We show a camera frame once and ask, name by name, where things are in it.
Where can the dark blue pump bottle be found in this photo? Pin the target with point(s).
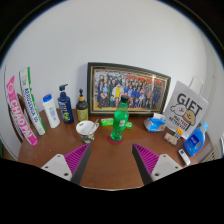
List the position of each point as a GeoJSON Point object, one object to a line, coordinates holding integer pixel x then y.
{"type": "Point", "coordinates": [65, 105]}

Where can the green gum pack left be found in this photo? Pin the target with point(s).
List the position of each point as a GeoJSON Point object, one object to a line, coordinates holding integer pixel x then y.
{"type": "Point", "coordinates": [107, 121]}

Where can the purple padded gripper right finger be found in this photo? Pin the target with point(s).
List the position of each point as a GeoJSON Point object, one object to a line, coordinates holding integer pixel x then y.
{"type": "Point", "coordinates": [152, 166]}

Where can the small box with orange top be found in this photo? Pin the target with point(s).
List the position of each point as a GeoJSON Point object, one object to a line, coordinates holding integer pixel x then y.
{"type": "Point", "coordinates": [173, 139]}

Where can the green gum pack right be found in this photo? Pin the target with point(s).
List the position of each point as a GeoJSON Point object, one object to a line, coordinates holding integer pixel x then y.
{"type": "Point", "coordinates": [129, 125]}

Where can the patterned mug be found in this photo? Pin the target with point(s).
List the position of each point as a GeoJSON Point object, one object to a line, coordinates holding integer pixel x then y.
{"type": "Point", "coordinates": [83, 128]}

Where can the white gift paper bag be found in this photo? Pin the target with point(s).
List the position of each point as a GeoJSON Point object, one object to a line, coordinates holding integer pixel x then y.
{"type": "Point", "coordinates": [186, 106]}

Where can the pink white tall tube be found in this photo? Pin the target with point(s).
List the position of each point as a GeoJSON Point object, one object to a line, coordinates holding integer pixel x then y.
{"type": "Point", "coordinates": [18, 114]}

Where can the blue detergent bottle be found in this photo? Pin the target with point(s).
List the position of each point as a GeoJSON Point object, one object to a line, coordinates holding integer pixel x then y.
{"type": "Point", "coordinates": [196, 140]}

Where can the white bottle blue cap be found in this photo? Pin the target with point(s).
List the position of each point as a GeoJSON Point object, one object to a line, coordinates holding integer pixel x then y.
{"type": "Point", "coordinates": [50, 110]}

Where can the dark amber pump bottle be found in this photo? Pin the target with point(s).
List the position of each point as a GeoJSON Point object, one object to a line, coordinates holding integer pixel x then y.
{"type": "Point", "coordinates": [82, 107]}

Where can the blue white tall tube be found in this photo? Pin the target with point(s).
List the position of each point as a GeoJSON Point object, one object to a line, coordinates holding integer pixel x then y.
{"type": "Point", "coordinates": [26, 90]}

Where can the spoon in mug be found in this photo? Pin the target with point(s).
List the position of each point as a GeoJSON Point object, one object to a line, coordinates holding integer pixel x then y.
{"type": "Point", "coordinates": [96, 122]}

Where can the red round coaster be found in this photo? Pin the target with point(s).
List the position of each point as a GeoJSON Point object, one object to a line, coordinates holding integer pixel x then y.
{"type": "Point", "coordinates": [110, 140]}

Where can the white remote control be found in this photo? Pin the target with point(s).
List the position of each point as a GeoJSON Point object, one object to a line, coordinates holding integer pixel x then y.
{"type": "Point", "coordinates": [184, 157]}

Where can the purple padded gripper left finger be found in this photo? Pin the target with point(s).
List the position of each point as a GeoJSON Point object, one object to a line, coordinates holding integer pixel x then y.
{"type": "Point", "coordinates": [71, 166]}

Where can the framed group photograph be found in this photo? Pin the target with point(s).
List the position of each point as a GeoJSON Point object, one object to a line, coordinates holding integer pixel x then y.
{"type": "Point", "coordinates": [106, 83]}

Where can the green plastic soda bottle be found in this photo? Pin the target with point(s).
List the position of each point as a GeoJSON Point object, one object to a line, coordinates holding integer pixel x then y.
{"type": "Point", "coordinates": [120, 119]}

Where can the dark wooden chair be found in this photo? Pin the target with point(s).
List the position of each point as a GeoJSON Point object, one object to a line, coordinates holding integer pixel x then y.
{"type": "Point", "coordinates": [15, 126]}

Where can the green gum pack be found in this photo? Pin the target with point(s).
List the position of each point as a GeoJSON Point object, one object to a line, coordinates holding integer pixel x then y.
{"type": "Point", "coordinates": [129, 125]}
{"type": "Point", "coordinates": [107, 121]}

